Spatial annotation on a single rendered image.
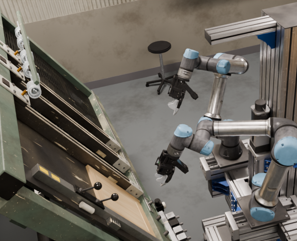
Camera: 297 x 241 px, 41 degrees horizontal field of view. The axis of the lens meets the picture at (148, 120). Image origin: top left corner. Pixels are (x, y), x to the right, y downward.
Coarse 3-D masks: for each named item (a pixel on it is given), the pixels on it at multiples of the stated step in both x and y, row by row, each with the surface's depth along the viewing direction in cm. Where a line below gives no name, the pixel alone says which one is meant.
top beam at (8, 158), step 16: (0, 16) 285; (0, 32) 255; (0, 48) 230; (0, 64) 210; (0, 96) 179; (0, 112) 166; (0, 128) 156; (16, 128) 167; (0, 144) 147; (16, 144) 156; (0, 160) 140; (16, 160) 147; (0, 176) 135; (16, 176) 138; (0, 192) 139
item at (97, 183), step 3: (96, 183) 181; (99, 183) 182; (93, 186) 183; (96, 186) 181; (99, 186) 181; (81, 189) 187; (84, 189) 186; (87, 189) 185; (96, 189) 182; (99, 189) 182; (81, 192) 187; (84, 192) 188
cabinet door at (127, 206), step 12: (96, 180) 224; (108, 180) 241; (96, 192) 213; (108, 192) 227; (120, 192) 243; (108, 204) 213; (120, 204) 228; (132, 204) 246; (132, 216) 230; (144, 216) 247; (144, 228) 232
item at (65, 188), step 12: (36, 168) 172; (48, 180) 175; (60, 180) 180; (60, 192) 181; (72, 192) 183; (108, 216) 199; (120, 216) 207; (120, 228) 207; (132, 228) 210; (144, 240) 218; (156, 240) 226
